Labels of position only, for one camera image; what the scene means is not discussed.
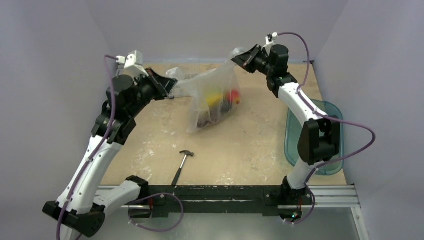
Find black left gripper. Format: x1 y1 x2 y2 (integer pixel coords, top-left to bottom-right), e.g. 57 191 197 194
128 67 176 117

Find clear printed plastic bag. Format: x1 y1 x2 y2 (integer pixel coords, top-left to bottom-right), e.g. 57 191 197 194
165 47 247 134

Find yellow fake banana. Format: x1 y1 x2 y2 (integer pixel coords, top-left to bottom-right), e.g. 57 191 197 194
205 92 224 106

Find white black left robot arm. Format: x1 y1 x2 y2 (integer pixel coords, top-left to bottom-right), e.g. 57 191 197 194
42 68 178 240

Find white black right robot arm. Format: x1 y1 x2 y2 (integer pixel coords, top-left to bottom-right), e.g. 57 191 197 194
231 44 341 204

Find red fake apple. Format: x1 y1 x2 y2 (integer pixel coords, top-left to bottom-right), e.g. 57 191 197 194
226 89 241 105

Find dark purple fake grapes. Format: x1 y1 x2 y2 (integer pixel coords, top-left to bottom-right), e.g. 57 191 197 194
196 111 221 129

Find teal translucent plastic tub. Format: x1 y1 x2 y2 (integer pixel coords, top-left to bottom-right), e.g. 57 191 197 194
284 99 345 176

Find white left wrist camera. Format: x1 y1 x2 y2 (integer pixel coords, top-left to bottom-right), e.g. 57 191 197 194
115 50 148 78

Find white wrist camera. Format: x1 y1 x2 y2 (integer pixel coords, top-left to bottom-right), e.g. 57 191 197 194
263 32 279 47
115 50 148 78

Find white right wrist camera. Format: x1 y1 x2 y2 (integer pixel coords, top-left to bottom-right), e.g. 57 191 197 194
263 32 279 47

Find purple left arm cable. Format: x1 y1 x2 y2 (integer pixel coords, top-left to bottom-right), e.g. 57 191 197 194
55 54 119 240

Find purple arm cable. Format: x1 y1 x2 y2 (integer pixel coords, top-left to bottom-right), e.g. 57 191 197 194
277 32 377 226
55 54 119 240

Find black handled claw hammer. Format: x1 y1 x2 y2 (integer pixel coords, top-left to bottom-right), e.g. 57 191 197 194
171 150 195 187

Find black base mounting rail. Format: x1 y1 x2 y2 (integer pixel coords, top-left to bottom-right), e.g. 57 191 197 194
126 185 313 220

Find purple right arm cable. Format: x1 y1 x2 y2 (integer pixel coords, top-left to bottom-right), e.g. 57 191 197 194
277 32 377 226

